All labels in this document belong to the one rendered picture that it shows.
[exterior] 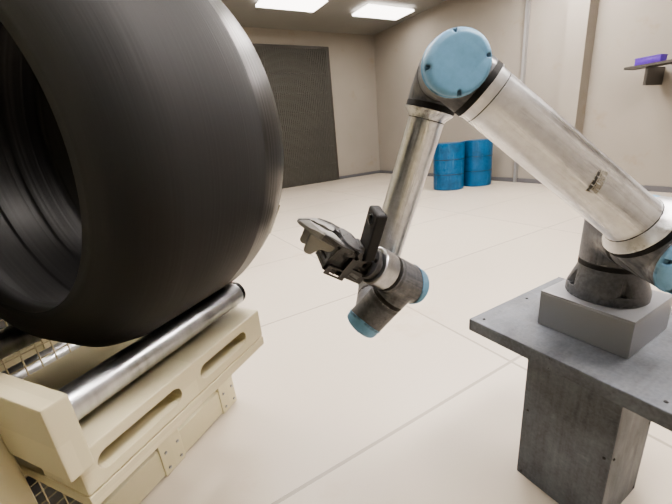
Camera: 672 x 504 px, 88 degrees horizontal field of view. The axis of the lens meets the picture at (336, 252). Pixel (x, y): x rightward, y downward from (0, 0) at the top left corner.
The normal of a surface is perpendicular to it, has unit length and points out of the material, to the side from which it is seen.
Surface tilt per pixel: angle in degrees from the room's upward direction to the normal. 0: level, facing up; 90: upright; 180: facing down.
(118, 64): 79
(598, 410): 90
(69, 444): 90
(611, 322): 90
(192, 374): 90
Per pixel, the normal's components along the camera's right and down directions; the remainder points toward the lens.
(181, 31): 0.82, -0.32
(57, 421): 0.92, 0.04
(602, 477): -0.86, 0.23
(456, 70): -0.22, 0.26
